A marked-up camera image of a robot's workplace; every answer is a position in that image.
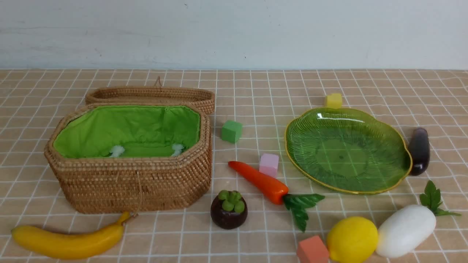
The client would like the pink foam cube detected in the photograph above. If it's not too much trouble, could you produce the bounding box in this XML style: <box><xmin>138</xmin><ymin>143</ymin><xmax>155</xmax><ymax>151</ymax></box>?
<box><xmin>259</xmin><ymin>153</ymin><xmax>279</xmax><ymax>178</ymax></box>

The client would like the orange foam cube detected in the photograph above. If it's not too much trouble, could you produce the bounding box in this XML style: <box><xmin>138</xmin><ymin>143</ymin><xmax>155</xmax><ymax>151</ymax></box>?
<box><xmin>296</xmin><ymin>235</ymin><xmax>329</xmax><ymax>263</ymax></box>

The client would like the yellow toy banana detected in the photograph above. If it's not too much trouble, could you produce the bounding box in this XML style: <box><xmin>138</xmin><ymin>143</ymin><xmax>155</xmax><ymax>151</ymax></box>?
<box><xmin>11</xmin><ymin>212</ymin><xmax>131</xmax><ymax>260</ymax></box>

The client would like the dark purple toy mangosteen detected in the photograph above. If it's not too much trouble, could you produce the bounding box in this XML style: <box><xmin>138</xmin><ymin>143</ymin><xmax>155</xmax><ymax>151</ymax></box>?
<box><xmin>210</xmin><ymin>190</ymin><xmax>248</xmax><ymax>230</ymax></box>

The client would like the woven rattan basket green lining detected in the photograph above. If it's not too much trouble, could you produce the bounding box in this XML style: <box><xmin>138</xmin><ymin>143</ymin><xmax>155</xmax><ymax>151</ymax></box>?
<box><xmin>44</xmin><ymin>103</ymin><xmax>213</xmax><ymax>214</ymax></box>

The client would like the white toy radish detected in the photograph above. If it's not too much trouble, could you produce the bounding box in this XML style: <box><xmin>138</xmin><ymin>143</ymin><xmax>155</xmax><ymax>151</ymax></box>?
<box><xmin>375</xmin><ymin>180</ymin><xmax>460</xmax><ymax>258</ymax></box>

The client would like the green glass leaf plate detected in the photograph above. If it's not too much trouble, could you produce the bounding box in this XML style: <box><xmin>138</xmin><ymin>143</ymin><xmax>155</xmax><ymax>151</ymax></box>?
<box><xmin>284</xmin><ymin>107</ymin><xmax>413</xmax><ymax>195</ymax></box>

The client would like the checkered beige tablecloth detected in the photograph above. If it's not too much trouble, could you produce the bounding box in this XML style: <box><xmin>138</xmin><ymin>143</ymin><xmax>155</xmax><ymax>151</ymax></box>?
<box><xmin>0</xmin><ymin>69</ymin><xmax>468</xmax><ymax>263</ymax></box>

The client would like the yellow toy lemon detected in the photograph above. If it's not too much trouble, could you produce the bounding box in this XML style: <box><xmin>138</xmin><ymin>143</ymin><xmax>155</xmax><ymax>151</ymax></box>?
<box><xmin>326</xmin><ymin>216</ymin><xmax>379</xmax><ymax>263</ymax></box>

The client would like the green foam cube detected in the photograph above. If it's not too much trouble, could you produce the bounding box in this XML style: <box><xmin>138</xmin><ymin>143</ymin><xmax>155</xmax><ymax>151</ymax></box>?
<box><xmin>221</xmin><ymin>120</ymin><xmax>243</xmax><ymax>144</ymax></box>

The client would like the dark purple toy eggplant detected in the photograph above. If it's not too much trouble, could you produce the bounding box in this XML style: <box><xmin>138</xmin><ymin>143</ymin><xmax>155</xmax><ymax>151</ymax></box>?
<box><xmin>408</xmin><ymin>127</ymin><xmax>431</xmax><ymax>176</ymax></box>

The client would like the yellow foam cube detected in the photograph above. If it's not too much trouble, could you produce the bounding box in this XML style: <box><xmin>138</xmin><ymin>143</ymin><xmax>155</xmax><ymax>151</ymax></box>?
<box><xmin>325</xmin><ymin>93</ymin><xmax>343</xmax><ymax>109</ymax></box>

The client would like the orange toy carrot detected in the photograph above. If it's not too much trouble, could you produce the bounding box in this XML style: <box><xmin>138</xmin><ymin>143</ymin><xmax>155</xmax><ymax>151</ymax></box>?
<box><xmin>228</xmin><ymin>160</ymin><xmax>325</xmax><ymax>232</ymax></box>

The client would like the woven rattan basket lid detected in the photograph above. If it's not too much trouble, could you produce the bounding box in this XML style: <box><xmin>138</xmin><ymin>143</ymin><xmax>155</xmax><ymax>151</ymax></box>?
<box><xmin>85</xmin><ymin>77</ymin><xmax>215</xmax><ymax>114</ymax></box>

